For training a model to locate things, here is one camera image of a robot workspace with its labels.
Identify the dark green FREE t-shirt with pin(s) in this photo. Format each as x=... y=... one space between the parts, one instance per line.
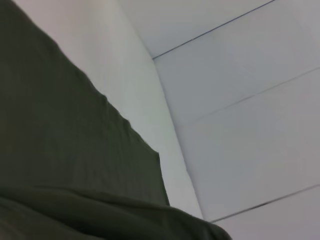
x=62 y=150

